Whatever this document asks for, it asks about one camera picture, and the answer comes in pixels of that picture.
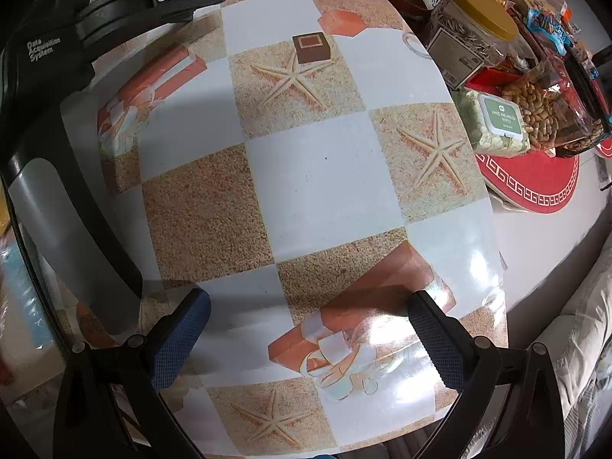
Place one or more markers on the clear jar with yellow lid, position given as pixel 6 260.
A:
pixel 459 33

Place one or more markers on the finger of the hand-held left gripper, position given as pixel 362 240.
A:
pixel 162 0

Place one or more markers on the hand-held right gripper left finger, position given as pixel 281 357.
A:
pixel 184 339

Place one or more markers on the white sofa cushion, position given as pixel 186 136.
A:
pixel 588 325

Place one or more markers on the pile of assorted snack packets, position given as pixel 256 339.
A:
pixel 545 19

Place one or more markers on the red round tray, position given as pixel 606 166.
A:
pixel 530 181

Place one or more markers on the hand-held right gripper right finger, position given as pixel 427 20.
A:
pixel 435 344

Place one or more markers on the clear bag of peanuts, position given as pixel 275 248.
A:
pixel 538 105

